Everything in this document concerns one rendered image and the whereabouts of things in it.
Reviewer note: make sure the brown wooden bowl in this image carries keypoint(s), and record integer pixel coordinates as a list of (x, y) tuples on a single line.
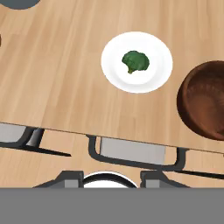
[(201, 99)]

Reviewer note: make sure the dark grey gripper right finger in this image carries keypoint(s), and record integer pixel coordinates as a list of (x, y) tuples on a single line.
[(151, 179)]

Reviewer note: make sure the green broccoli floret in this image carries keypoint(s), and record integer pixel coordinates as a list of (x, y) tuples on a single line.
[(136, 60)]

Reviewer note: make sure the grey stool with dark frame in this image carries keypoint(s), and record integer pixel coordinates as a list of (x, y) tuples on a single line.
[(10, 132), (132, 150)]

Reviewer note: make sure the white round plate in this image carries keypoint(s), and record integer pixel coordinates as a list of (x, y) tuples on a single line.
[(116, 75)]

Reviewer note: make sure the grey round dish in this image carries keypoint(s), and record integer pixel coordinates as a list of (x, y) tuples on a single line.
[(17, 4)]

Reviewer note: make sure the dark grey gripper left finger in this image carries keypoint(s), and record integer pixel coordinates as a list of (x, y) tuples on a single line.
[(73, 179)]

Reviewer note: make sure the white round thing black rim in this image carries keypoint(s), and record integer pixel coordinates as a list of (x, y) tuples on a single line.
[(108, 183)]

